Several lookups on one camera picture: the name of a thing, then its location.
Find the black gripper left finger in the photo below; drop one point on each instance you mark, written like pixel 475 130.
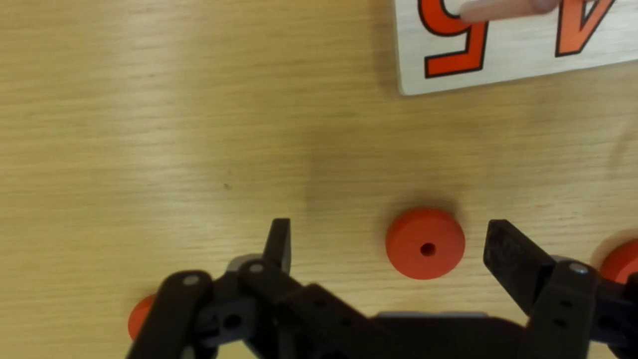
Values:
pixel 254 301

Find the orange disc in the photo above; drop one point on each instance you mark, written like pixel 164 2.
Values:
pixel 621 261
pixel 425 243
pixel 138 315

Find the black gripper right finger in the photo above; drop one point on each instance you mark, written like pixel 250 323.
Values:
pixel 567 301

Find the wooden number peg board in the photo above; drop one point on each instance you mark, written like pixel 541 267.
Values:
pixel 439 52

